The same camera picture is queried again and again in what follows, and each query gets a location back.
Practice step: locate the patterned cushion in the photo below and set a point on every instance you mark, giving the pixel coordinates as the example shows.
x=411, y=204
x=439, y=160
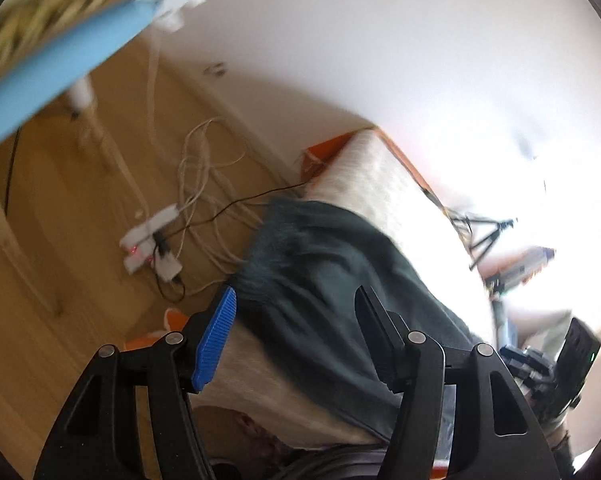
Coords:
x=55, y=10

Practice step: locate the white wall socket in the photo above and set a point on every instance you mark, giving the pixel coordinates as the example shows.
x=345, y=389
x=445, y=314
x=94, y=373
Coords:
x=215, y=68

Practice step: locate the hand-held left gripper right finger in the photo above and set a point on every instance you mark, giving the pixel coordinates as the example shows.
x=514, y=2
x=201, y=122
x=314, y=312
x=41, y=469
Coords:
x=380, y=340

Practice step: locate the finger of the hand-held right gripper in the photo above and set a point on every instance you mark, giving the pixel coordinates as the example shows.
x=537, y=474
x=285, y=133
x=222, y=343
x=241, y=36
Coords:
x=517, y=357

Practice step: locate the black tripod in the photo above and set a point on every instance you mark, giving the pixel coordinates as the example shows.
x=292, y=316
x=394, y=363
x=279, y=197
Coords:
x=485, y=240

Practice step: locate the blue chair with white legs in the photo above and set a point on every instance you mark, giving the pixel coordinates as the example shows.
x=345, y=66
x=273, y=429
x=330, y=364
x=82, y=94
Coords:
x=55, y=70

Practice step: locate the orange mattress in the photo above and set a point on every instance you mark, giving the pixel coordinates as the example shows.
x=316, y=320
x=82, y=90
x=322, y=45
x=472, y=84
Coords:
x=325, y=152

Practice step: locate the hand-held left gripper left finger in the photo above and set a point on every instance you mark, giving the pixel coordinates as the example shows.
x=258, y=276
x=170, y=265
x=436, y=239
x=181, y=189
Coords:
x=215, y=345

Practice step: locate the dark green pants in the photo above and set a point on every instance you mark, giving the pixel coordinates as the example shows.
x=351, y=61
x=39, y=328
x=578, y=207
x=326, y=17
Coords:
x=320, y=285

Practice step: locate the white power strip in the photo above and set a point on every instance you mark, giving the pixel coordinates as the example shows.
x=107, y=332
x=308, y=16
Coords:
x=148, y=227

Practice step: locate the pale checked blanket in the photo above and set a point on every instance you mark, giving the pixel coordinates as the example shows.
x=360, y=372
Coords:
x=380, y=185

